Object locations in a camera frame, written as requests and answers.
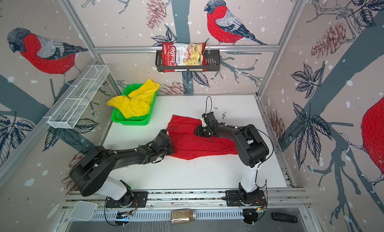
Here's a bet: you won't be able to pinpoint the red shorts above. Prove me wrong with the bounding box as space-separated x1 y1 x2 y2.
168 115 238 160

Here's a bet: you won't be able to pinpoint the yellow shorts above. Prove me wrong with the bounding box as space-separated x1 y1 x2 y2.
107 79 161 119

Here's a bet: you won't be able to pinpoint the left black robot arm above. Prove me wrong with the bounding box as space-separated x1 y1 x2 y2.
69 129 174 208

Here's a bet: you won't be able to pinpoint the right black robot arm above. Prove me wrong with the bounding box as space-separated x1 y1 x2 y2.
195 112 270 207

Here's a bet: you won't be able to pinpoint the green plastic basket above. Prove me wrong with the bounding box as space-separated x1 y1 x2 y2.
111 84 158 126

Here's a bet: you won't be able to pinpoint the glass jar of grains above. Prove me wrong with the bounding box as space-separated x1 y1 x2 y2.
171 209 196 225

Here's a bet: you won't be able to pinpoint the red Chuba chips bag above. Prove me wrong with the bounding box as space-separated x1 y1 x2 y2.
162 42 207 67

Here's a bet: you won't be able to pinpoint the white square pad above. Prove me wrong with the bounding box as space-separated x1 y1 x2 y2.
70 201 99 221

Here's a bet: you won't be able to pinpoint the black remote device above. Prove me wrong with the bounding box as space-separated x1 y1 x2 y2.
271 213 298 224

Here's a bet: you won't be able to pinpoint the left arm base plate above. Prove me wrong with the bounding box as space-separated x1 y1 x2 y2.
106 191 149 209

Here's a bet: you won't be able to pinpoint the black wall shelf basket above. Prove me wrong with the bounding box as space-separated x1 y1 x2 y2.
155 50 221 72

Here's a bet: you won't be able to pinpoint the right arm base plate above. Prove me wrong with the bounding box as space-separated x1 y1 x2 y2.
223 190 267 207

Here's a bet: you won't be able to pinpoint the white wire mesh basket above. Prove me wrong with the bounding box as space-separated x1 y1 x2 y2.
48 65 110 129

